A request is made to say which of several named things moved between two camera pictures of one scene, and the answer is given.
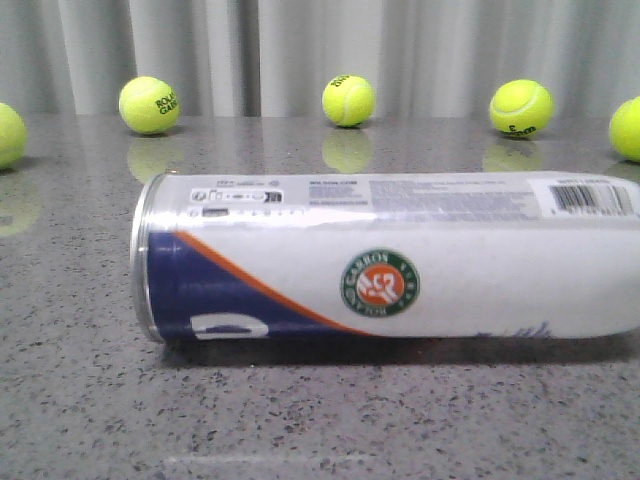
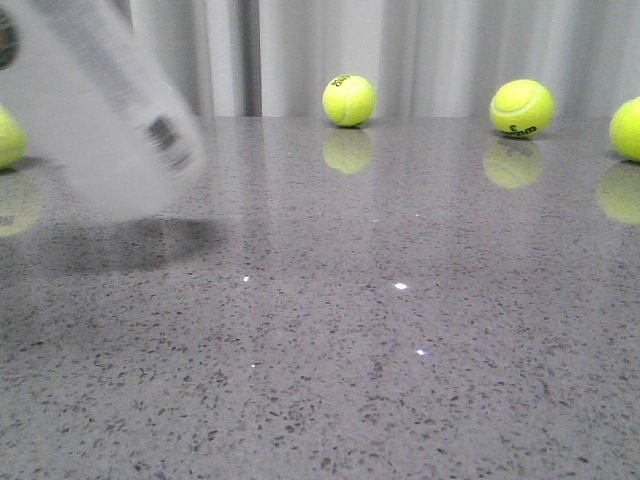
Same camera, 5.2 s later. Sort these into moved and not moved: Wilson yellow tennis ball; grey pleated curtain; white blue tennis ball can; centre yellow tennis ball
Moved: white blue tennis ball can
Not moved: Wilson yellow tennis ball; grey pleated curtain; centre yellow tennis ball
